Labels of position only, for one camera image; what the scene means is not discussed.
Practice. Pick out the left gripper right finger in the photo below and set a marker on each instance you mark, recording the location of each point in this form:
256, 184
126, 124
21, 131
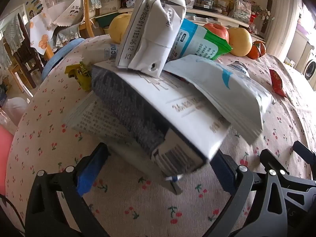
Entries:
225, 168

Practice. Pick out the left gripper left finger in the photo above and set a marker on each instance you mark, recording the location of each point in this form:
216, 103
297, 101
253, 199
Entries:
89, 167

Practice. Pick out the white wet wipes pack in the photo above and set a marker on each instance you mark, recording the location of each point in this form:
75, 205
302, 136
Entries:
237, 97

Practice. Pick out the red snack packet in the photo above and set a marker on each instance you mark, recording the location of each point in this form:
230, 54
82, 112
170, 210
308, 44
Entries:
277, 83

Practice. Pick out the printed grey wipes pack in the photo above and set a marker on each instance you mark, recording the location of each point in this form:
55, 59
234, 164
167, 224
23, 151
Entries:
90, 116

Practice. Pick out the white Magicday drink pouch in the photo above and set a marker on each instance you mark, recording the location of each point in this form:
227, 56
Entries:
239, 69

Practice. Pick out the cherry print tablecloth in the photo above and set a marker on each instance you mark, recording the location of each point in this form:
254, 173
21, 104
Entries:
125, 201

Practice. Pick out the yellow green snack wrapper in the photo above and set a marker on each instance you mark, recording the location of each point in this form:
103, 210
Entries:
82, 74

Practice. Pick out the orange tangerine front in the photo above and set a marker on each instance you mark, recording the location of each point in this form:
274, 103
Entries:
254, 52

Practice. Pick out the orange tangerine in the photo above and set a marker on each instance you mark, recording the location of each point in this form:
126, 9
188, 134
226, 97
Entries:
260, 47
254, 52

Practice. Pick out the blue chair back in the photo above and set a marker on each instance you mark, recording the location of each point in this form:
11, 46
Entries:
58, 56

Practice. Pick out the orange tangerine back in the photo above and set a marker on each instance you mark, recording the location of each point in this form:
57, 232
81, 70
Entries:
260, 47

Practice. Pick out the yellow pear right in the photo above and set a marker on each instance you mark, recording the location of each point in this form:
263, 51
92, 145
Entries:
240, 41

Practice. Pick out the yellow pear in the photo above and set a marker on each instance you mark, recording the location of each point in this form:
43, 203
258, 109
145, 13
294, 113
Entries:
240, 41
118, 27

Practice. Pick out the washing machine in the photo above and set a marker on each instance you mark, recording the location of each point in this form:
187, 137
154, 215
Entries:
310, 70

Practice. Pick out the dark wooden chair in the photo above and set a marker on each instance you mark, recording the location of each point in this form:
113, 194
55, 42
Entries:
18, 41

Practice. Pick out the blue green snack bag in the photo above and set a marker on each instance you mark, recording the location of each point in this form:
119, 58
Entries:
193, 39

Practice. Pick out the red apple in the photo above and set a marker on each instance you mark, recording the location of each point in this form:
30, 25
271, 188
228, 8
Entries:
218, 30

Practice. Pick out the wooden dining chair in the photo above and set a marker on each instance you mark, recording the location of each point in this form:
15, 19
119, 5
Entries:
87, 23

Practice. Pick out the dining table with cloth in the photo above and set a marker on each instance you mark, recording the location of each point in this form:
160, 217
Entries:
44, 34

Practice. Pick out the yellow pear left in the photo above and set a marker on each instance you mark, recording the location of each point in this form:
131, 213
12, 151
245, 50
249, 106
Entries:
118, 27

